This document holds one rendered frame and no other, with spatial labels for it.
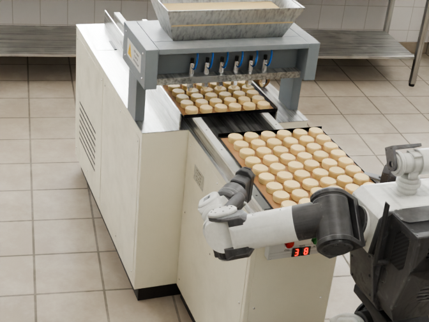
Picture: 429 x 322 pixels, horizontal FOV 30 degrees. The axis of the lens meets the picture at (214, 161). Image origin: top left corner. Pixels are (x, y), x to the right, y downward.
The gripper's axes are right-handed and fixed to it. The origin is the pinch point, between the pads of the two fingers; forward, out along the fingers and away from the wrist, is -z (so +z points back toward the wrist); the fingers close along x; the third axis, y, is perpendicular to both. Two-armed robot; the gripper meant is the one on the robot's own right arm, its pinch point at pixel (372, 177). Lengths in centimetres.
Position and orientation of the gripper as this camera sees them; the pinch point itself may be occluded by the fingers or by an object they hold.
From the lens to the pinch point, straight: 266.0
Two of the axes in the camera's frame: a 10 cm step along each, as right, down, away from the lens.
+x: 0.9, -8.8, -4.7
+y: -4.3, 3.9, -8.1
